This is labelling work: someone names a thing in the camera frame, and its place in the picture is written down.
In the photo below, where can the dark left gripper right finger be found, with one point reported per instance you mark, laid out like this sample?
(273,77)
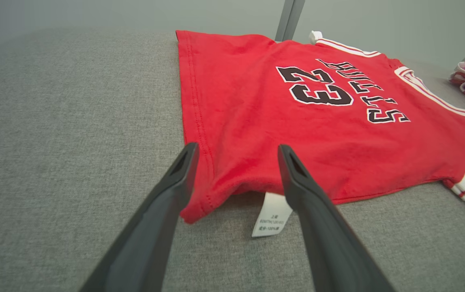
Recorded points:
(329,243)

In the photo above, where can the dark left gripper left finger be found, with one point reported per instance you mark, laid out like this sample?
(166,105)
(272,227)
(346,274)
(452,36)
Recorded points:
(147,239)

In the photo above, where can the red number 23 jersey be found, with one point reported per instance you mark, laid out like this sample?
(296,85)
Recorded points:
(256,121)

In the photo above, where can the grey partition post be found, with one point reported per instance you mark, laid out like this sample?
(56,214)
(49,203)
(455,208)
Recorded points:
(289,16)

